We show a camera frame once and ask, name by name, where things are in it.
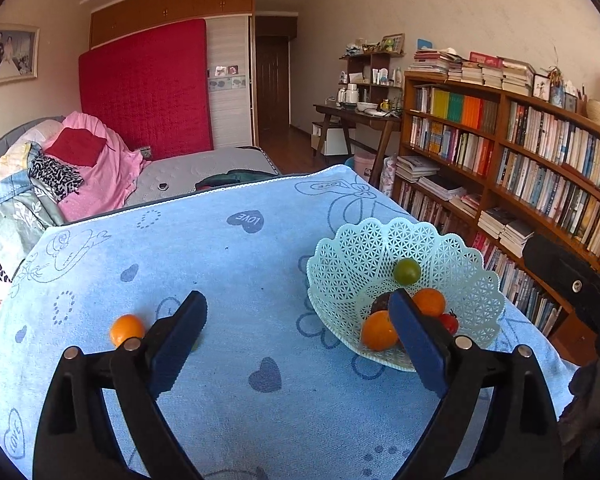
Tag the white drawer cabinet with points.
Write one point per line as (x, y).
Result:
(330, 140)

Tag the wooden wardrobe with white doors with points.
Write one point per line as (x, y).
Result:
(230, 110)

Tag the grey upholstered bed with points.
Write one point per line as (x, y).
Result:
(10, 137)

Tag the wooden bookshelf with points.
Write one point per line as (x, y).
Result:
(490, 125)

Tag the woven wicker ball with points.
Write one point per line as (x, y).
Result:
(597, 112)

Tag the rows of shelved books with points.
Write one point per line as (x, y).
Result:
(545, 132)

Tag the stacks of books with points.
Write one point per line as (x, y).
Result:
(480, 72)

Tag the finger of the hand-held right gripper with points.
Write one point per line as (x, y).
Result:
(565, 270)

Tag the dark brown door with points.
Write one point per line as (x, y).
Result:
(272, 85)

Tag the light blue printed towel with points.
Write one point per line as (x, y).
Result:
(260, 260)

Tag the framed wall photo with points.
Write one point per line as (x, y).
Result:
(7, 55)

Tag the small framed picture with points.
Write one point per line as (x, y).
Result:
(392, 42)

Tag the pink cloth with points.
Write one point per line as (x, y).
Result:
(105, 175)

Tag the large green tomato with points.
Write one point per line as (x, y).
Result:
(406, 270)

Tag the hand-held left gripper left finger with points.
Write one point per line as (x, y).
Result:
(177, 345)

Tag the dark wooden desk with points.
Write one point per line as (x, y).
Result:
(350, 115)

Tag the grey-green floral quilt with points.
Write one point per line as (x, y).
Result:
(10, 217)

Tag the wooden desk hutch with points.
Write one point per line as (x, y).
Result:
(352, 62)

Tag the dark brown avocado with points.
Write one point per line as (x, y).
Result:
(380, 305)

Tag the red tomato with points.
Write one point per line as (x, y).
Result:
(450, 322)

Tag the blue and yellow quilt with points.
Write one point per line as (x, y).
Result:
(5, 170)

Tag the white kettle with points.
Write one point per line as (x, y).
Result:
(351, 94)

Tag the dark green cloth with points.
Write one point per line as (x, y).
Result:
(235, 177)

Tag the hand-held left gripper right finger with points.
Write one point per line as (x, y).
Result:
(420, 345)

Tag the red quilted mattress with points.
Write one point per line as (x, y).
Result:
(145, 90)

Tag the light blue lattice basket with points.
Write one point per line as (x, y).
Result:
(350, 260)

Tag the red cloth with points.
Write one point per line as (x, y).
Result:
(75, 147)

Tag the pink bin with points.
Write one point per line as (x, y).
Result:
(365, 165)

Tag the orange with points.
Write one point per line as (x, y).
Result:
(126, 330)
(377, 332)
(428, 302)

